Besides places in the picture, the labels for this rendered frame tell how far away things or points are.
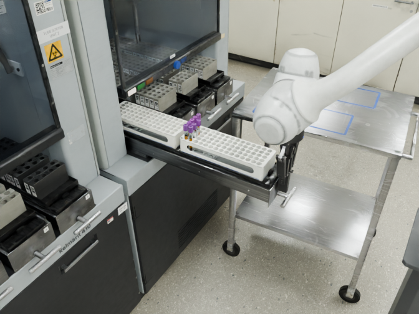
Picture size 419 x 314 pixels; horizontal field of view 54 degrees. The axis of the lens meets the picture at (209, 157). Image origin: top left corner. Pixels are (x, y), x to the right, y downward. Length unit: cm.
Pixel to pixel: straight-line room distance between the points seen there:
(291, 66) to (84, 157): 69
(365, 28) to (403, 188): 133
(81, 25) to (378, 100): 113
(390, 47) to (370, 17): 249
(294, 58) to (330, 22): 249
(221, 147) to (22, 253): 63
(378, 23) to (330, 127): 198
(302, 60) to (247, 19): 278
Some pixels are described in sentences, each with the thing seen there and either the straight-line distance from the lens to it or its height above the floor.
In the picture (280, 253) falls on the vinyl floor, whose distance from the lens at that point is 212.
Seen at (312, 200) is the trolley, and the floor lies 28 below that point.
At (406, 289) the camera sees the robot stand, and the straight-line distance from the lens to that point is 144.
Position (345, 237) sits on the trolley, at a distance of 187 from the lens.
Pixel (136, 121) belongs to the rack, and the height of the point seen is 86.
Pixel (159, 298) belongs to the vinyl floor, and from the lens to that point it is 195.
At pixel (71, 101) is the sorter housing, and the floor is 104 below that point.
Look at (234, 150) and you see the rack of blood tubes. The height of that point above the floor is 86.
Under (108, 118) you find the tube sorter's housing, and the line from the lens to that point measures 135.
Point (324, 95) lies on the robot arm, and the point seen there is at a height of 120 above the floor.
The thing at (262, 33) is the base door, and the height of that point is 33.
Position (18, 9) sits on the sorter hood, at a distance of 106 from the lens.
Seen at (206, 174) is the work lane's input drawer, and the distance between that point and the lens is 130.
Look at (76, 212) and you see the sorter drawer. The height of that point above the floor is 77.
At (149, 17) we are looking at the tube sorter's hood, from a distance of 139.
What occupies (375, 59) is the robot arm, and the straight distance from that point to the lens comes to 90.
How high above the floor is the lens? 160
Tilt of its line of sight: 37 degrees down
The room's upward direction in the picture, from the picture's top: straight up
